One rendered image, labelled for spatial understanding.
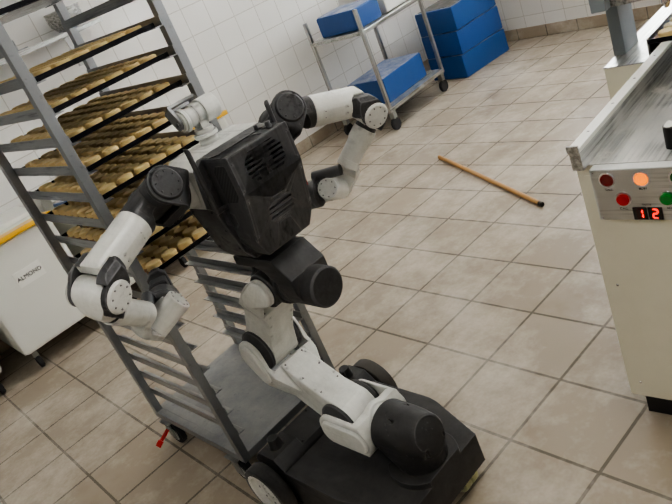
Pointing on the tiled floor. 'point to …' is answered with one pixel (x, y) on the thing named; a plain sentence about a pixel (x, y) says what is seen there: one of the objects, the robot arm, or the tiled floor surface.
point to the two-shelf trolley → (384, 59)
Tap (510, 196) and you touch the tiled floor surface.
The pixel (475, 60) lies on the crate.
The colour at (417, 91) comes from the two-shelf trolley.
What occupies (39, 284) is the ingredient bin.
